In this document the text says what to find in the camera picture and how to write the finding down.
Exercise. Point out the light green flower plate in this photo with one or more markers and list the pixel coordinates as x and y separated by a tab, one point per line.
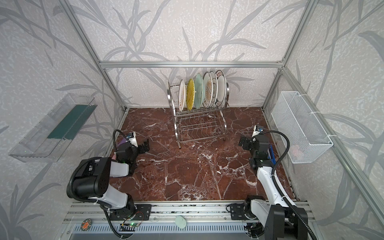
199	91

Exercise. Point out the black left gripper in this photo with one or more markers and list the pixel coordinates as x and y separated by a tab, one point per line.
139	147

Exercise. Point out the white plate green text rim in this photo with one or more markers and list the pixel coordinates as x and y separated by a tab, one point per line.
222	87

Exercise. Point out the stainless steel dish rack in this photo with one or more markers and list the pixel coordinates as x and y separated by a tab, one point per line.
196	125

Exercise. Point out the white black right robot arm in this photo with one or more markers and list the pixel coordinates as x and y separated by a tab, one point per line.
277	213

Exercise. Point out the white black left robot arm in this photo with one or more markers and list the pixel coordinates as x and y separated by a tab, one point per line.
90	181

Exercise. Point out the purple pink spatula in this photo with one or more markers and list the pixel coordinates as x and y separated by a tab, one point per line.
120	151

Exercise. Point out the orange sunburst plate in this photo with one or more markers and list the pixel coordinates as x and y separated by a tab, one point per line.
209	89
182	95

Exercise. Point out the pale green oval puck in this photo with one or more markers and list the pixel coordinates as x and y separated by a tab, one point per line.
180	222

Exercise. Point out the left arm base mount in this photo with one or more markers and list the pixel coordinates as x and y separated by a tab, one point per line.
140	213

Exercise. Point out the round orange sticker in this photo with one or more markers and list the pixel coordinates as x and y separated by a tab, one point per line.
86	225

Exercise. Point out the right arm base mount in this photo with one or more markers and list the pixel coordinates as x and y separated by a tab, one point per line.
237	211

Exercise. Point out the white wire mesh basket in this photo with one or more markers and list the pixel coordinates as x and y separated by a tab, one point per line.
294	118

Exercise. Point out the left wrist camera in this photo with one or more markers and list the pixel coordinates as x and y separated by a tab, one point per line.
131	138

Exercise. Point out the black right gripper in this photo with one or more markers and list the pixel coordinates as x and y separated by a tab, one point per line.
247	143

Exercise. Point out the yellow ribbed plate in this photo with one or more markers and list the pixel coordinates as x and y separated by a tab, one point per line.
190	94

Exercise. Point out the blue clip tool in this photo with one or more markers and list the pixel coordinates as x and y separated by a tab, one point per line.
272	154

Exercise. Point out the clear plastic wall shelf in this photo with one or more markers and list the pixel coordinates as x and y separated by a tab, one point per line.
50	138

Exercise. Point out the white plate black quatrefoil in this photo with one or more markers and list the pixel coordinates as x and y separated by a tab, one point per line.
214	89

